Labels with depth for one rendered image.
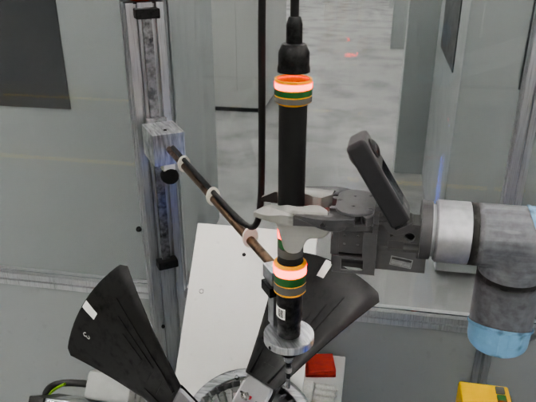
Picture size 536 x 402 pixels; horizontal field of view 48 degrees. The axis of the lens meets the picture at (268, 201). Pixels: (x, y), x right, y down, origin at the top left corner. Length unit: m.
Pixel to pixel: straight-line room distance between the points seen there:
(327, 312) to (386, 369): 0.83
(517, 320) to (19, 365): 1.71
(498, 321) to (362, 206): 0.21
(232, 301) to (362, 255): 0.57
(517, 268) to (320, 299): 0.37
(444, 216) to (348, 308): 0.31
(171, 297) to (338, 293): 0.70
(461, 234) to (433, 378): 1.13
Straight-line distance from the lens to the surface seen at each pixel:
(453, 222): 0.71
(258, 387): 1.01
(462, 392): 1.35
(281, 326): 0.82
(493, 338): 0.79
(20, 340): 2.10
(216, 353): 1.25
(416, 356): 1.76
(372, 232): 0.71
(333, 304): 0.98
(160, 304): 1.61
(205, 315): 1.26
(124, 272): 1.02
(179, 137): 1.29
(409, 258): 0.74
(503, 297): 0.76
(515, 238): 0.72
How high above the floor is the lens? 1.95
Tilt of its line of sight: 25 degrees down
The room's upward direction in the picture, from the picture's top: straight up
